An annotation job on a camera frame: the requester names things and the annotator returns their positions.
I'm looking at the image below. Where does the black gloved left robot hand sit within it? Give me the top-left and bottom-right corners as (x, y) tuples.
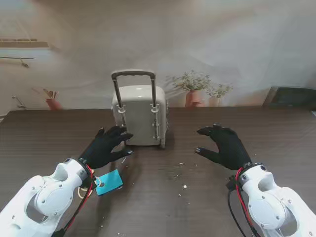
(79, 126), (134, 170)

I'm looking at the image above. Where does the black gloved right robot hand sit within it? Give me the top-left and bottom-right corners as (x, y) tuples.
(194, 122), (252, 171)

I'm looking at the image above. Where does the teal luggage tag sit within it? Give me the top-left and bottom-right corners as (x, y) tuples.
(95, 169), (123, 197)

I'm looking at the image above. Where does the small beige suitcase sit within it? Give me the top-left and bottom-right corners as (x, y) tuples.
(110, 71), (171, 150)

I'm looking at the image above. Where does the printed backdrop cloth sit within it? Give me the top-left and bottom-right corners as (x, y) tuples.
(0, 0), (316, 117)

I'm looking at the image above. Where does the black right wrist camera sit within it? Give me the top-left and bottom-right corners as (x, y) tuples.
(226, 174), (239, 191)

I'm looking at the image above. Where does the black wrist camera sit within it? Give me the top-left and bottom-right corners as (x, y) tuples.
(84, 178), (97, 197)
(226, 174), (239, 191)

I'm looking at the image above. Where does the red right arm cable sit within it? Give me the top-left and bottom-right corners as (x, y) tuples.
(235, 167), (258, 235)

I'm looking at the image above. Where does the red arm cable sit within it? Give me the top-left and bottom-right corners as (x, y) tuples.
(64, 169), (97, 231)
(235, 167), (258, 235)

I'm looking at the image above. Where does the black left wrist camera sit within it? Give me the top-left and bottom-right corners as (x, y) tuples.
(84, 178), (97, 197)

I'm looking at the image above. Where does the red left arm cable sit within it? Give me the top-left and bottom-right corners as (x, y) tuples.
(64, 169), (97, 231)

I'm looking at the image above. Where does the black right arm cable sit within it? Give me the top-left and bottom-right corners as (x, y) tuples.
(227, 189), (252, 237)

